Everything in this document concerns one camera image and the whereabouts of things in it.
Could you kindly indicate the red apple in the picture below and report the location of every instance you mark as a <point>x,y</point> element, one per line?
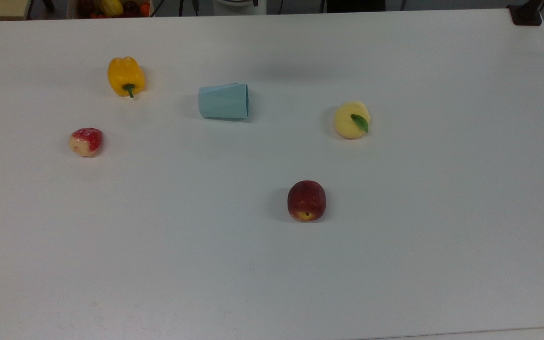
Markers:
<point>306,198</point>

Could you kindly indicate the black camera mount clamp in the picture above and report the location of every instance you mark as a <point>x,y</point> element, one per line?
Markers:
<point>524,16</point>

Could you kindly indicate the red strawberry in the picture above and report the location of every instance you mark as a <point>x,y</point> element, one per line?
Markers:
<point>85,141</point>

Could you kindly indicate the black box behind table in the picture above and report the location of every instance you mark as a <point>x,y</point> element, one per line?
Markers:
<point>354,4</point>

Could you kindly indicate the box of assorted toy fruit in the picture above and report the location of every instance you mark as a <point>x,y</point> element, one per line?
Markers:
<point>111,7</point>

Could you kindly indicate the yellow bell pepper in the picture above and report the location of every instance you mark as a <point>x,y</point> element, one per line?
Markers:
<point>123,73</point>

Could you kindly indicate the yellow peach with green leaf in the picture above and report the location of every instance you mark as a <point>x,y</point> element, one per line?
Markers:
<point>345,120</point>

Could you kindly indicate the light blue hexagonal mug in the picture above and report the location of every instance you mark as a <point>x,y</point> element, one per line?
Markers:
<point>222,101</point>

